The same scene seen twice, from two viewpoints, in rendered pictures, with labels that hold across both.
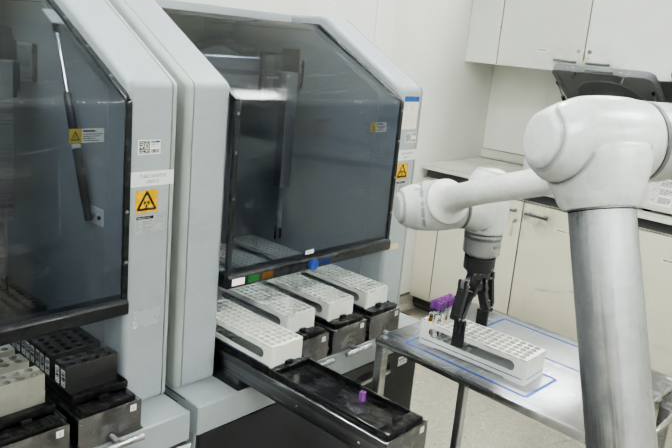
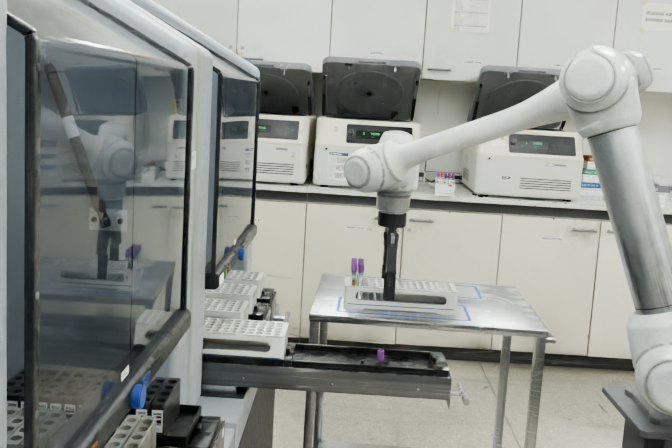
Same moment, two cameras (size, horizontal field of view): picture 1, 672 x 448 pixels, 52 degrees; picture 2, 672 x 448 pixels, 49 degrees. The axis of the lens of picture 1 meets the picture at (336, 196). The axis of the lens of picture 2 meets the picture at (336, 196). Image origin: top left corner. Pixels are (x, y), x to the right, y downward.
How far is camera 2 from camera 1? 1.06 m
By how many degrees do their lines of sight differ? 40
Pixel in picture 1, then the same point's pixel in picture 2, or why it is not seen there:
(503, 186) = (462, 136)
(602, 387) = (655, 254)
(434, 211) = (394, 170)
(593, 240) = (628, 150)
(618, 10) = (264, 8)
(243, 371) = (247, 374)
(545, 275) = not seen: hidden behind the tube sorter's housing
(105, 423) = not seen: outside the picture
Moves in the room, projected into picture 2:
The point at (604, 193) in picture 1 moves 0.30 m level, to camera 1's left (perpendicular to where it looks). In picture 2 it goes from (633, 114) to (546, 109)
